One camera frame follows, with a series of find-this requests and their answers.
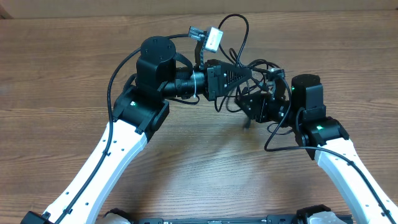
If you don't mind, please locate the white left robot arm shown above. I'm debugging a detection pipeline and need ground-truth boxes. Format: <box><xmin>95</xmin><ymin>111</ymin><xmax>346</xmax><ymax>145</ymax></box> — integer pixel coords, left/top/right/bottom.
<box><xmin>22</xmin><ymin>36</ymin><xmax>251</xmax><ymax>223</ymax></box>

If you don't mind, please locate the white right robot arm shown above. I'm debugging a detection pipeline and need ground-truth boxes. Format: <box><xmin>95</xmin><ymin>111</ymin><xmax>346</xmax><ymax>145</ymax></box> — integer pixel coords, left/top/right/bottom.
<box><xmin>235</xmin><ymin>74</ymin><xmax>397</xmax><ymax>223</ymax></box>

